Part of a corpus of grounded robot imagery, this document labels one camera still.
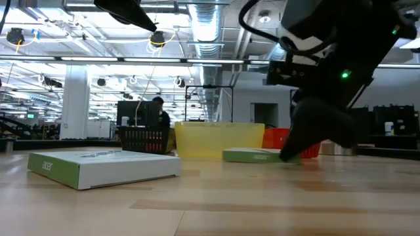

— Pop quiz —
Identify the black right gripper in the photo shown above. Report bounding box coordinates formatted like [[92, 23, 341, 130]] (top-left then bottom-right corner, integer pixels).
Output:
[[279, 22, 417, 163]]

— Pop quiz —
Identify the white green acer box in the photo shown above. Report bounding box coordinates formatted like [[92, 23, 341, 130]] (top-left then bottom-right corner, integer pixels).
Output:
[[222, 147, 301, 165], [27, 149, 182, 191]]

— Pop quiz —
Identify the yellow translucent plastic bin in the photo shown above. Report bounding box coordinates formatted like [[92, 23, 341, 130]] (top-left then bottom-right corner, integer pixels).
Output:
[[174, 121, 266, 161]]

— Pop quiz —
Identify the red slotted plastic basket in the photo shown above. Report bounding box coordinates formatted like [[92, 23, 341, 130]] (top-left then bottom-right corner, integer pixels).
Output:
[[261, 127, 322, 159]]

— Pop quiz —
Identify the black cabinet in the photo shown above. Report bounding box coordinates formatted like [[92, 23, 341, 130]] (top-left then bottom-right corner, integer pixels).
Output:
[[373, 104, 417, 136]]

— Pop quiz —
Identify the black computer monitor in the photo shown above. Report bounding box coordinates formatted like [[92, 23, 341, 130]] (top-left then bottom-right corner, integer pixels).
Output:
[[116, 100, 161, 127]]

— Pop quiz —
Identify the person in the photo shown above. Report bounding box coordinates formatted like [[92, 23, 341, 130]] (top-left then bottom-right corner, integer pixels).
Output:
[[152, 96, 171, 128]]

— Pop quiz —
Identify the black slotted plastic basket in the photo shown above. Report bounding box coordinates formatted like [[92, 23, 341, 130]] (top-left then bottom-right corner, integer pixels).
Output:
[[118, 126, 171, 155]]

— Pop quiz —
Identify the black ceiling cable reel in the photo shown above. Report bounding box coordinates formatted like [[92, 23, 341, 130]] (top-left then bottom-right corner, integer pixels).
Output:
[[6, 28, 26, 46], [150, 31, 166, 49]]

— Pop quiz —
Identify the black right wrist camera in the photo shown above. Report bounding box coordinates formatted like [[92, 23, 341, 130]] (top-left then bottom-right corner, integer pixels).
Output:
[[266, 60, 321, 88]]

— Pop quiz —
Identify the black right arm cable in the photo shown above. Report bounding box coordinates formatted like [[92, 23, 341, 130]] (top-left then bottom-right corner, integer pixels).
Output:
[[238, 0, 335, 58]]

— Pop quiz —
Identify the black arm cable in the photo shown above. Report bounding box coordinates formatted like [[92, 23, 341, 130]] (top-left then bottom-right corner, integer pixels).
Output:
[[0, 0, 11, 33], [238, 0, 335, 58]]

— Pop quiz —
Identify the black tubular stand frame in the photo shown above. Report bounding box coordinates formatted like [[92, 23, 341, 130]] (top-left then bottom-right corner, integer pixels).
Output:
[[184, 85, 234, 123]]

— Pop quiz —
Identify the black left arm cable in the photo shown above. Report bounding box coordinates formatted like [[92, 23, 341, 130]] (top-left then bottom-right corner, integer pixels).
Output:
[[0, 0, 11, 33]]

